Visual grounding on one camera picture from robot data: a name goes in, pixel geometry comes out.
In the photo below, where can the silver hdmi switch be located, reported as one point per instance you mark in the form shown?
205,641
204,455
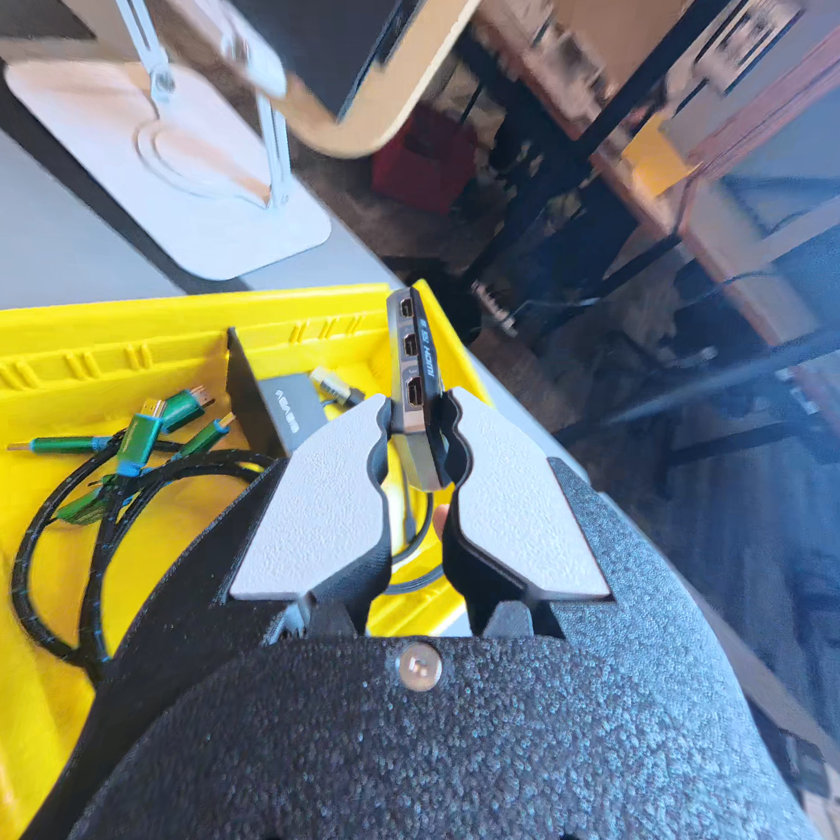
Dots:
413,367

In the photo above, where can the person's right hand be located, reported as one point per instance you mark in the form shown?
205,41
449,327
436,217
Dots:
443,522

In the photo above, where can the white board stand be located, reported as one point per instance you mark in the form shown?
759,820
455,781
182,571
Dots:
216,216

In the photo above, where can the yellow plastic bin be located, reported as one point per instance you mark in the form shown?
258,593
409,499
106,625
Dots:
98,334

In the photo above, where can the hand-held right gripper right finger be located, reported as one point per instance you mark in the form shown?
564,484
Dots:
518,518

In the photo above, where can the small yellow paper tray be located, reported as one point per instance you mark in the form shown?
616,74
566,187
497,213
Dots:
656,161

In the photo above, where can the black hdmi splitter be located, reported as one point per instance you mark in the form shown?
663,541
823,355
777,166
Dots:
292,413

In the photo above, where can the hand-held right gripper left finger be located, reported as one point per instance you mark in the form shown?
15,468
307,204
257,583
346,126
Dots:
315,518

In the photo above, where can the black bin divider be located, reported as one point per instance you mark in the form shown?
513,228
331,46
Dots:
246,394

